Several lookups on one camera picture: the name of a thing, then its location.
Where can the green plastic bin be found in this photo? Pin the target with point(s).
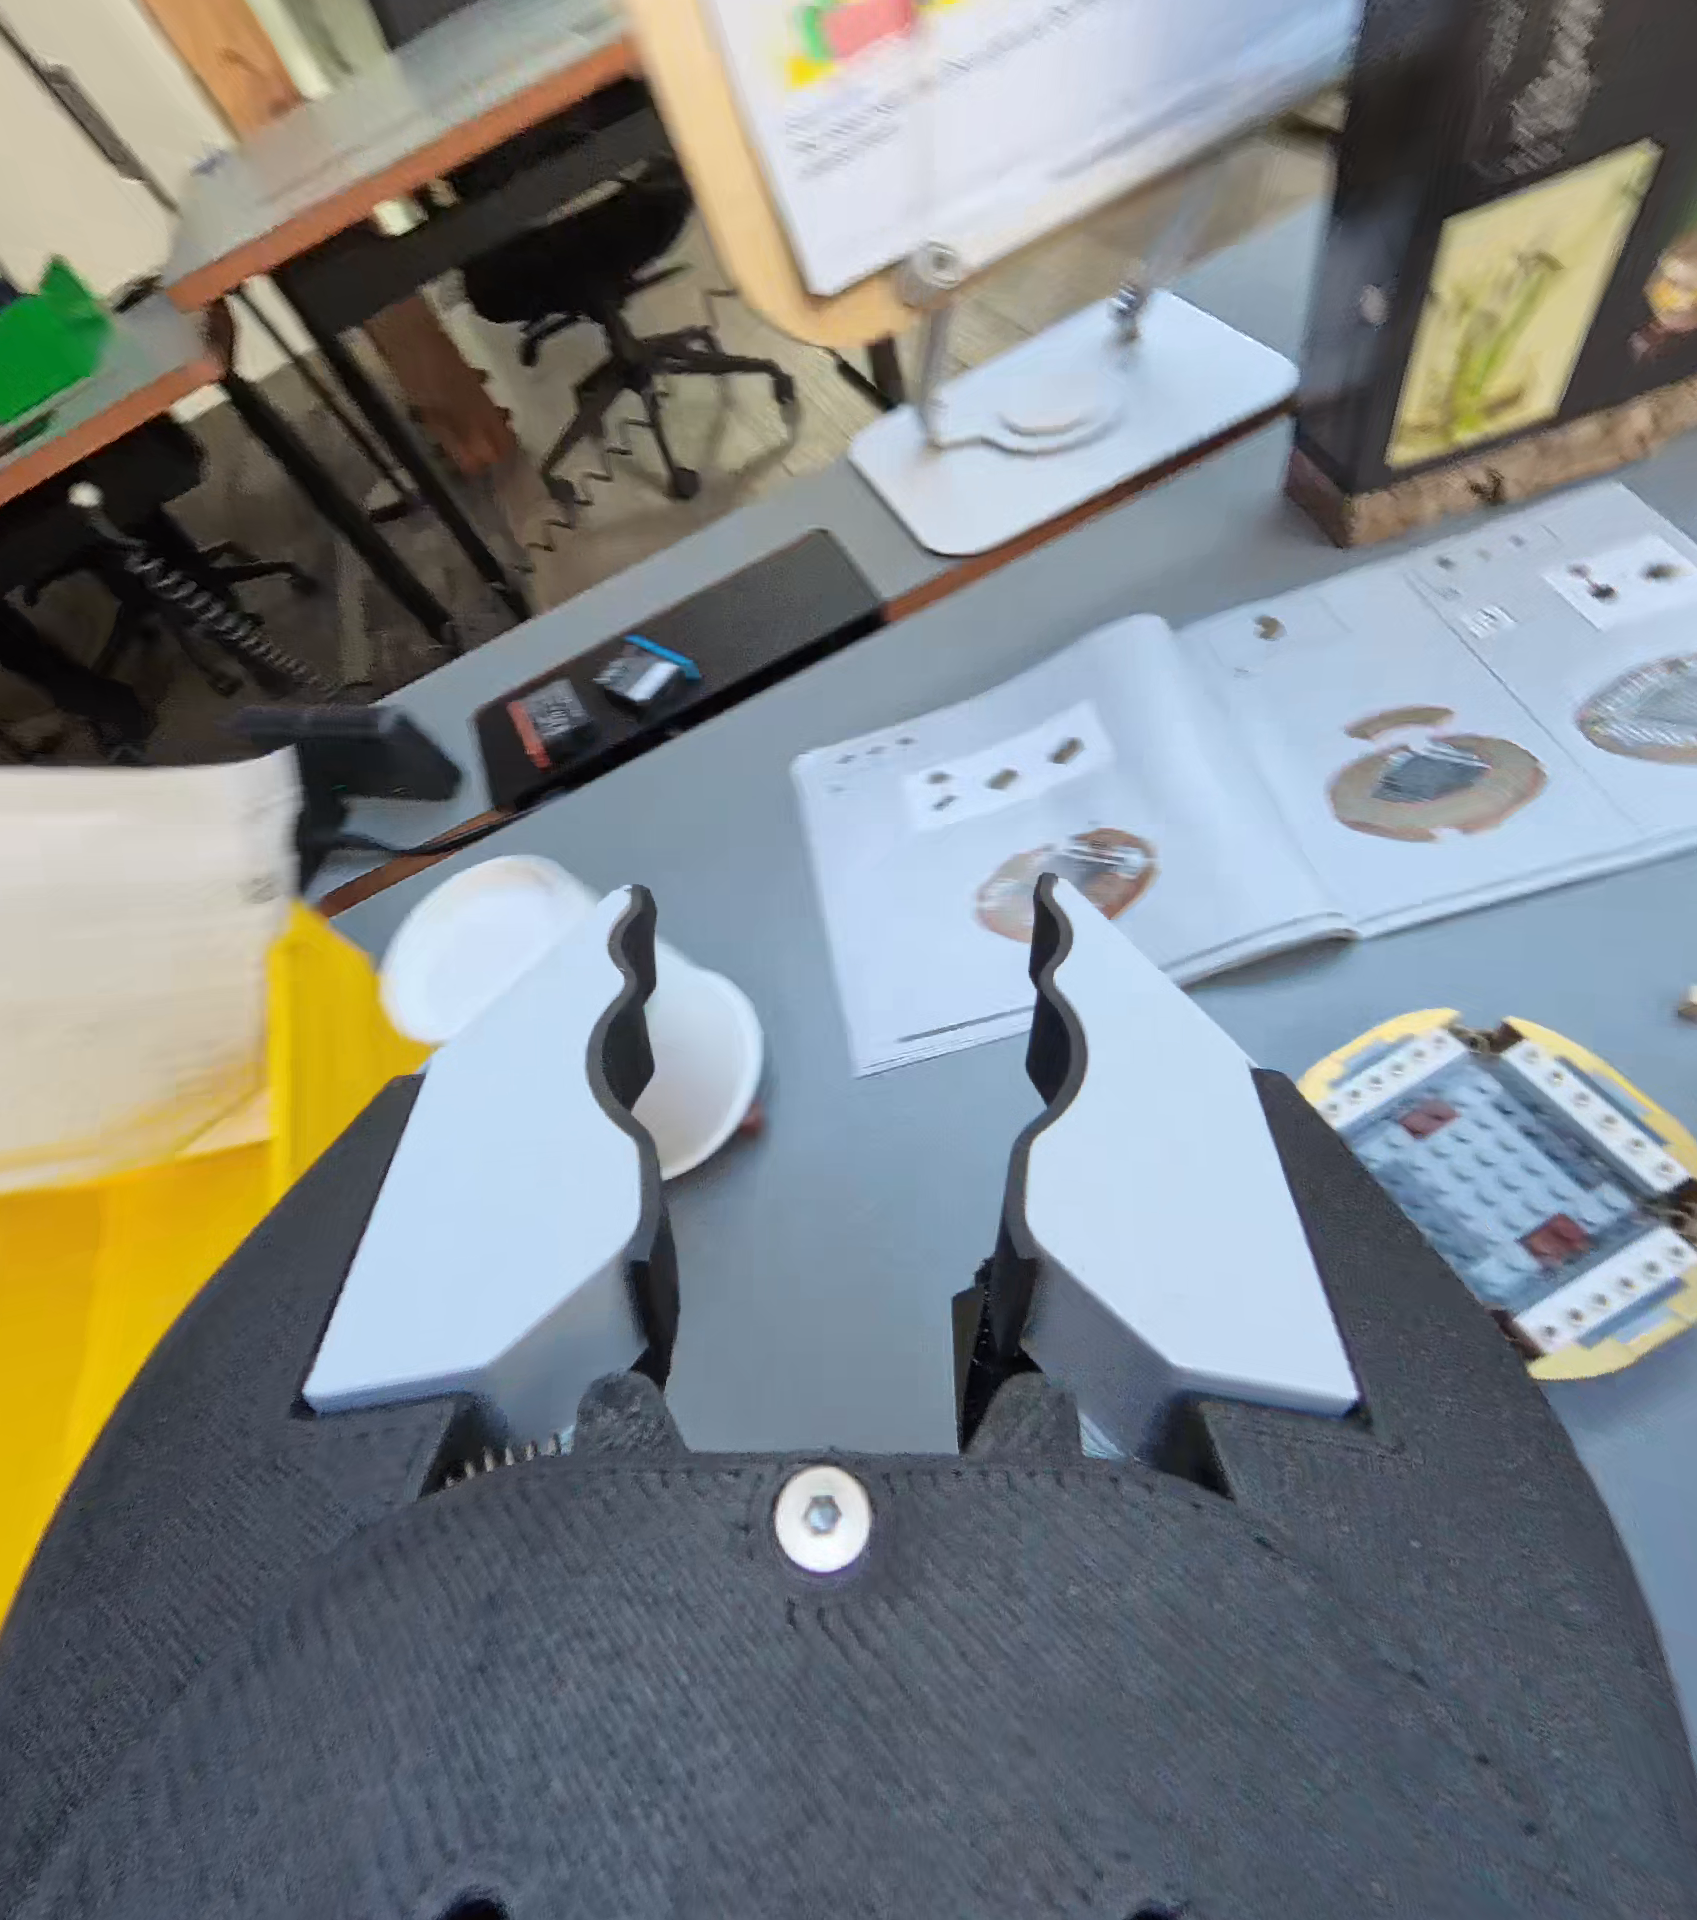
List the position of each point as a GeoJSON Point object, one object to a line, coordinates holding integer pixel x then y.
{"type": "Point", "coordinates": [17, 344]}

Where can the black office chair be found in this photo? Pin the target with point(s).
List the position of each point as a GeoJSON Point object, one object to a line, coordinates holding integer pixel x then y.
{"type": "Point", "coordinates": [608, 270]}

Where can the instruction sheet on wooden stand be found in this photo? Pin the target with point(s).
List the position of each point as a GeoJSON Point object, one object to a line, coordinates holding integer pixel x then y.
{"type": "Point", "coordinates": [698, 181]}

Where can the white document stand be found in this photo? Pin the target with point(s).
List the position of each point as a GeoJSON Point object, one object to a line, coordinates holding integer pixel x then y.
{"type": "Point", "coordinates": [1088, 435]}

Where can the printed instruction sheet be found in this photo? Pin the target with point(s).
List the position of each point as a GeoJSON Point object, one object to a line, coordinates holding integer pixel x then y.
{"type": "Point", "coordinates": [939, 121]}

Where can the black power adapter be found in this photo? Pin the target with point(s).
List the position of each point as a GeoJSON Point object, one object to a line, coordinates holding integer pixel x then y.
{"type": "Point", "coordinates": [368, 751]}

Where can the black lego set box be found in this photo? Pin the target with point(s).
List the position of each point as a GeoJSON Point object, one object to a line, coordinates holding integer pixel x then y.
{"type": "Point", "coordinates": [1508, 225]}

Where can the white paper cup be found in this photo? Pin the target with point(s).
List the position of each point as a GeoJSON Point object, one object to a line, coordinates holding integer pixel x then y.
{"type": "Point", "coordinates": [488, 944]}

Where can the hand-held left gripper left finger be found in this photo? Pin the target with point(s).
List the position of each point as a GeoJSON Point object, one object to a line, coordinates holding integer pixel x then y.
{"type": "Point", "coordinates": [503, 1230]}

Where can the orange-edged black battery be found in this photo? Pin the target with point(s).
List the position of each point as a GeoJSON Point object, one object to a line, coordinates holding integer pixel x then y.
{"type": "Point", "coordinates": [548, 720]}

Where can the large crumpled paper bag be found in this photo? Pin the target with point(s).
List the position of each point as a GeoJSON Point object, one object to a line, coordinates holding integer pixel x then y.
{"type": "Point", "coordinates": [69, 960]}

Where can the blue-edged black battery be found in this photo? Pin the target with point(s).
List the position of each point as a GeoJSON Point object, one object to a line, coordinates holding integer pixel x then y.
{"type": "Point", "coordinates": [644, 673]}

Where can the open instruction booklet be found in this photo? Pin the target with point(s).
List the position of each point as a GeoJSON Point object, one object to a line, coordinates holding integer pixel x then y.
{"type": "Point", "coordinates": [1237, 720]}

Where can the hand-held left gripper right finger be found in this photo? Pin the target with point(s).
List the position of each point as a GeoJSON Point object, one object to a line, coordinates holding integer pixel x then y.
{"type": "Point", "coordinates": [1179, 1230]}

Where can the grey desk with wood edge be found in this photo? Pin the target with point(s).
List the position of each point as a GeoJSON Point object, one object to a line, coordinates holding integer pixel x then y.
{"type": "Point", "coordinates": [399, 151]}

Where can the round lego base model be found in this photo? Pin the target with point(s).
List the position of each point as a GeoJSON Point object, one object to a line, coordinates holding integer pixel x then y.
{"type": "Point", "coordinates": [1508, 1171]}

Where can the black desk tray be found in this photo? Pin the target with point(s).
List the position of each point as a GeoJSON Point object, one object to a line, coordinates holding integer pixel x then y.
{"type": "Point", "coordinates": [772, 614]}

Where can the yellow plastic bin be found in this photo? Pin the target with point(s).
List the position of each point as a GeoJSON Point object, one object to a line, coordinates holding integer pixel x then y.
{"type": "Point", "coordinates": [69, 1350]}

